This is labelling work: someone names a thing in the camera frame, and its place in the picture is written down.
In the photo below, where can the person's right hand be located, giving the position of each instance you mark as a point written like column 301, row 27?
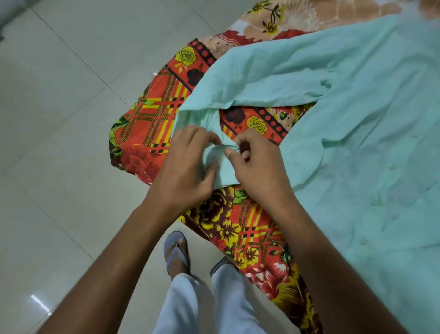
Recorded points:
column 263, row 168

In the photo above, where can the person's left hand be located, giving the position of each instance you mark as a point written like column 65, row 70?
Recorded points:
column 182, row 175

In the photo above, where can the mint green shirt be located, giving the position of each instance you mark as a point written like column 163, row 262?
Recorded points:
column 371, row 137

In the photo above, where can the person's left forearm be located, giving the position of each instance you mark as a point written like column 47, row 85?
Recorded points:
column 106, row 275

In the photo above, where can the person's right forearm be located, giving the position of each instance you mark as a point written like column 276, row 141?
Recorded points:
column 337, row 275

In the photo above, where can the red floral bedsheet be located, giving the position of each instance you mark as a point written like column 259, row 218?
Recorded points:
column 154, row 120

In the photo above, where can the left blue flip-flop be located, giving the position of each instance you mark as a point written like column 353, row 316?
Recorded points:
column 173, row 242

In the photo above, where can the blue flip-flop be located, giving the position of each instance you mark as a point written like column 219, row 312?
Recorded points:
column 173, row 242
column 220, row 263

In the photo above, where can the right blue flip-flop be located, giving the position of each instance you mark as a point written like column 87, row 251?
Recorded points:
column 220, row 263

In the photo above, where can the light blue jeans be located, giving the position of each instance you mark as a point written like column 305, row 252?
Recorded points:
column 185, row 309

